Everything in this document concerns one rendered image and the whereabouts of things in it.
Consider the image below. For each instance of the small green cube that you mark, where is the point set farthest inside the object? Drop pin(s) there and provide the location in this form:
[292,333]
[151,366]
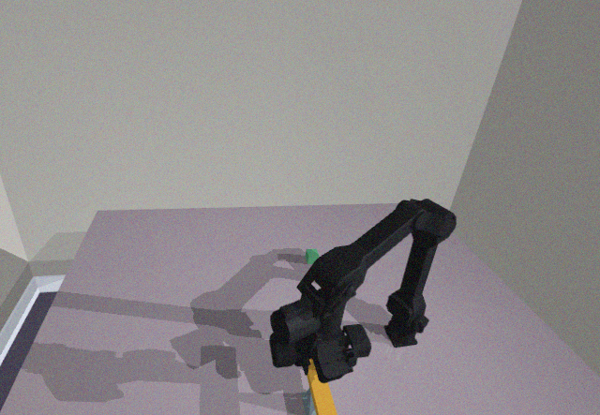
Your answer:
[311,255]

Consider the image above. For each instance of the yellow bar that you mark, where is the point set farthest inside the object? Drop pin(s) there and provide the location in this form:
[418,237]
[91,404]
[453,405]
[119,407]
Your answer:
[321,393]

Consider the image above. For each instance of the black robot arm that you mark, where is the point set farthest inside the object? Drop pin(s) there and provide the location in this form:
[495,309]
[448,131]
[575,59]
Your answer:
[342,270]

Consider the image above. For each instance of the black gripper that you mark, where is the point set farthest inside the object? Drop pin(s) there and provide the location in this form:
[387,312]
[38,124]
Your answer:
[296,353]

